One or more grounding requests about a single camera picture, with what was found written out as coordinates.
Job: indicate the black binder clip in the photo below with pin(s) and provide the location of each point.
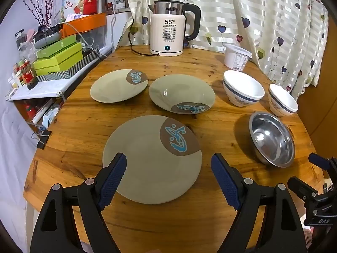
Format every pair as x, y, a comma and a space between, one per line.
43, 139

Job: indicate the grey device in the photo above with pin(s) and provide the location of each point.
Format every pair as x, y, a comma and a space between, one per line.
47, 40

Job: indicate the stainless steel bowl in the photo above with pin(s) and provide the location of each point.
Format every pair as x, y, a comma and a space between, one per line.
271, 139

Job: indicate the heart print curtain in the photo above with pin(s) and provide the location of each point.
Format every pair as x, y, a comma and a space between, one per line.
237, 10

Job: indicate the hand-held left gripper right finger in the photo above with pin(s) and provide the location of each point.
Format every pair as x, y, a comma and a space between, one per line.
226, 181

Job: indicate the large white bowl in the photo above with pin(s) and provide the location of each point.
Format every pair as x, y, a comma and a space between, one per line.
243, 84

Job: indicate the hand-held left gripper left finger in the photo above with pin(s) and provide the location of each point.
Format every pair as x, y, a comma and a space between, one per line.
113, 179

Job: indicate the white electric kettle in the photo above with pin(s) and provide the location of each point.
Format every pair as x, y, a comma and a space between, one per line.
167, 31

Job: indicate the purple decorative branches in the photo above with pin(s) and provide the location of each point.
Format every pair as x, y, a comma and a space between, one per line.
39, 13

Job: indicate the black white chevron box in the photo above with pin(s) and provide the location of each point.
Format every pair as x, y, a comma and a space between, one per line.
79, 67

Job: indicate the small grey-green plate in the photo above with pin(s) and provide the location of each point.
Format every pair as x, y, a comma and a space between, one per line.
113, 87

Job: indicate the small white bowl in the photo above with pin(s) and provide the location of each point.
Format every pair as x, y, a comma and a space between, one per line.
283, 98

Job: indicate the large grey-green plate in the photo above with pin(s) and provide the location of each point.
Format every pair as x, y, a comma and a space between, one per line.
147, 163

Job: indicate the orange lid storage box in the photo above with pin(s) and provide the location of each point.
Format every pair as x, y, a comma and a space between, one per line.
87, 22

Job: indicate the white shelf board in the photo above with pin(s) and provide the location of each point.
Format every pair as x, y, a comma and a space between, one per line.
47, 88

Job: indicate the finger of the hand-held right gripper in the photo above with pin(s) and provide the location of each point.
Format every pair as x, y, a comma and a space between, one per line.
300, 187
317, 160

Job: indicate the red labelled jar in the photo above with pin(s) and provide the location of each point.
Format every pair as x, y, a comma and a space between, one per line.
29, 76

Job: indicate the dark green box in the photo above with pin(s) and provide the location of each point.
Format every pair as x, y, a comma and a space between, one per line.
55, 47

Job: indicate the deep grey-green plate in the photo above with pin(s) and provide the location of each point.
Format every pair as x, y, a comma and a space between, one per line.
181, 92

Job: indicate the white plastic tub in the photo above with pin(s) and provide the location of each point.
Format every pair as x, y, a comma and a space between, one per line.
235, 58

